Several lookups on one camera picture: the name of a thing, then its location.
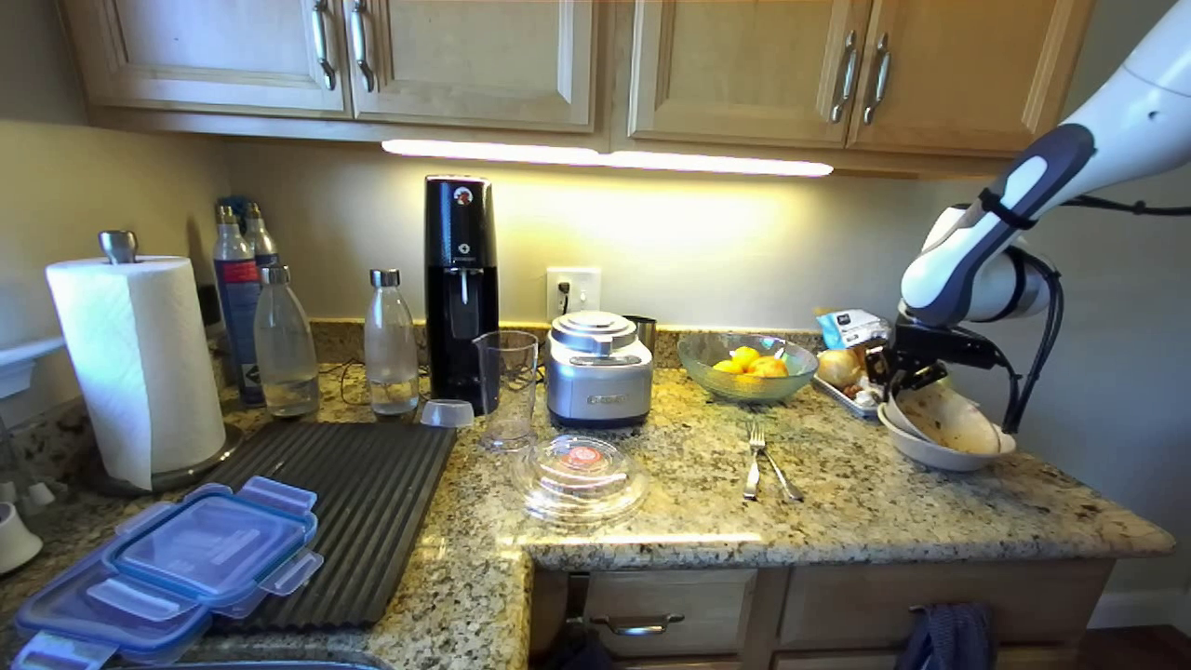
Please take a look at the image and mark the black soda maker machine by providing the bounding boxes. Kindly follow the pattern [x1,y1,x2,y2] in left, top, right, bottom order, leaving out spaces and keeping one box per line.
[426,180,499,407]

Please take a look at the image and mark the clear plastic bottle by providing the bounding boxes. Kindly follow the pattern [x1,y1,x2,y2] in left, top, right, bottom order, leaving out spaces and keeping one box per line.
[365,269,416,418]

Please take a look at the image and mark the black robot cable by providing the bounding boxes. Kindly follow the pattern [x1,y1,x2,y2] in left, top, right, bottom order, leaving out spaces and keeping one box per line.
[1002,188,1191,437]

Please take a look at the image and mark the glass bowl with lemons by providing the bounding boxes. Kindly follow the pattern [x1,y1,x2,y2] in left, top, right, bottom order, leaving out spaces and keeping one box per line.
[679,330,818,407]

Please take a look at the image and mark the yellow onion back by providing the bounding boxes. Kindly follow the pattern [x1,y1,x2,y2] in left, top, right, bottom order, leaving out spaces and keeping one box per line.
[818,348,864,388]

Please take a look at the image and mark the paper towel roll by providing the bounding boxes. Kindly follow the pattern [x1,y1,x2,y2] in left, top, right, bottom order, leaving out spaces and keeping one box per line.
[46,231,227,491]

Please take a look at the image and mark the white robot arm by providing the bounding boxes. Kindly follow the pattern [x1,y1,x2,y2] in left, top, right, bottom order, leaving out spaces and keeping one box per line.
[889,0,1191,388]

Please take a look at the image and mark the white silver kitchen appliance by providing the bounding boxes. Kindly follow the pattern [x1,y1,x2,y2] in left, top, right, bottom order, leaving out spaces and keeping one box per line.
[548,312,652,427]

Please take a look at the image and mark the blue white plastic bag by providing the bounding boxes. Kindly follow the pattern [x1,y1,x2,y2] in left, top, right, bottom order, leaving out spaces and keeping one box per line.
[817,307,889,348]

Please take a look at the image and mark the black dish drying mat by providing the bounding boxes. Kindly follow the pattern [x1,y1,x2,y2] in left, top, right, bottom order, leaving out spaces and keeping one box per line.
[214,419,456,633]

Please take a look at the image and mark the dark hanging dish towel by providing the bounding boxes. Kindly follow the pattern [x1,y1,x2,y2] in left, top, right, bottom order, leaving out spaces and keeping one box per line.
[895,602,997,670]

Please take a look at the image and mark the white wall outlet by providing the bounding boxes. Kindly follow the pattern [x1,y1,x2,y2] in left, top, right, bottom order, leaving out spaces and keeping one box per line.
[545,269,605,316]

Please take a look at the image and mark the glass jar upside down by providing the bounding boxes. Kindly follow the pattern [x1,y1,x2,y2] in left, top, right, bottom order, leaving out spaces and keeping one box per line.
[524,437,639,522]

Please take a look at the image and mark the silver fork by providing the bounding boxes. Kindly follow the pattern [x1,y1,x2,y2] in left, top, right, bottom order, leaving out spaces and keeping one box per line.
[763,440,806,502]
[746,437,763,502]

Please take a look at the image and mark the beige ceramic bowl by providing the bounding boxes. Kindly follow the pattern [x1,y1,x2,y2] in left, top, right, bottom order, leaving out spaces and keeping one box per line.
[880,381,1016,474]

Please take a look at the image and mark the blue plastic container lids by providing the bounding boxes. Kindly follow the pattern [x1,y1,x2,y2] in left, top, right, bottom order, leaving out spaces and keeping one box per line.
[13,477,323,670]

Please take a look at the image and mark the red labelled bottle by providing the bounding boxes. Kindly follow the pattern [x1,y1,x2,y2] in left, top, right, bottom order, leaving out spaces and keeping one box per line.
[216,196,275,407]

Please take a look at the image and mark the under-cabinet light strip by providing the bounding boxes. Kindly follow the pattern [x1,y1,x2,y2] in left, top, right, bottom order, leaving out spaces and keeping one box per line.
[380,136,833,180]

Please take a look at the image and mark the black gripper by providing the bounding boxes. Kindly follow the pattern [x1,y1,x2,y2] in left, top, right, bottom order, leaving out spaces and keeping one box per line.
[866,321,1007,402]

